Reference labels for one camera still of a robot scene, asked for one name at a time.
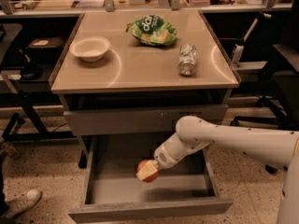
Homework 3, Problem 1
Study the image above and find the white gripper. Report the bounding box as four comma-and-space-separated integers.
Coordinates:
135, 143, 180, 182

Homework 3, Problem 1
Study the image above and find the red apple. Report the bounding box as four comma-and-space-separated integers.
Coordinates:
135, 159, 159, 184

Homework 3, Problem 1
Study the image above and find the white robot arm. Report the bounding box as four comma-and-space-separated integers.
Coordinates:
136, 116, 299, 224

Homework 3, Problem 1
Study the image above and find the open grey middle drawer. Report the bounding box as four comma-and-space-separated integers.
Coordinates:
69, 133, 233, 223

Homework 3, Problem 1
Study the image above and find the grey top drawer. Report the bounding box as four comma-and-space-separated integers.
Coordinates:
64, 105, 228, 136

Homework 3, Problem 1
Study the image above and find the grey drawer cabinet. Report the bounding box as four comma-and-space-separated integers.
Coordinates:
51, 9, 239, 166

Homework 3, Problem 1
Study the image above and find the silver green soda can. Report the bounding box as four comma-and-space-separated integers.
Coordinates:
178, 44, 197, 76

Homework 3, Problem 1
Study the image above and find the white sneaker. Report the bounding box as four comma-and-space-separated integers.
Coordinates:
4, 189, 42, 218

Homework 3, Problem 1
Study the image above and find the white paper bowl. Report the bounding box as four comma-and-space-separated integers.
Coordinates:
69, 36, 110, 63

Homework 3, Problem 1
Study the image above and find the green chip bag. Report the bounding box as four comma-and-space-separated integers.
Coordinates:
126, 15, 178, 47

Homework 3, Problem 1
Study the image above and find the black office chair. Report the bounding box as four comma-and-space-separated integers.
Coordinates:
232, 0, 299, 175

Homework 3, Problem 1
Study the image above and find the black box on shelf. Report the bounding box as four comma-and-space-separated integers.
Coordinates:
26, 36, 64, 61

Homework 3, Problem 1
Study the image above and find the black desk frame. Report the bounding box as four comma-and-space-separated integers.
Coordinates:
0, 23, 76, 143

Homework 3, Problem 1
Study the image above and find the white handled tool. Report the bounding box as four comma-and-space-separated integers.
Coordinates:
231, 12, 271, 66

